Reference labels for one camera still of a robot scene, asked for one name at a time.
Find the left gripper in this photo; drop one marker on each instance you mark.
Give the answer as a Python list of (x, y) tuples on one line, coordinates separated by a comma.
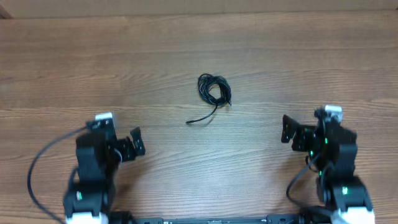
[(129, 153)]

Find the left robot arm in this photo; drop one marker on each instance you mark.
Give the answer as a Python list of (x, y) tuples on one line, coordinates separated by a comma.
[(100, 154)]

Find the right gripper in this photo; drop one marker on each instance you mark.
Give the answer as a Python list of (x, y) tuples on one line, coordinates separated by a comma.
[(301, 134)]

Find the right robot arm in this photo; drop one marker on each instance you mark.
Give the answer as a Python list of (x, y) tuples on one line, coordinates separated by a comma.
[(331, 152)]

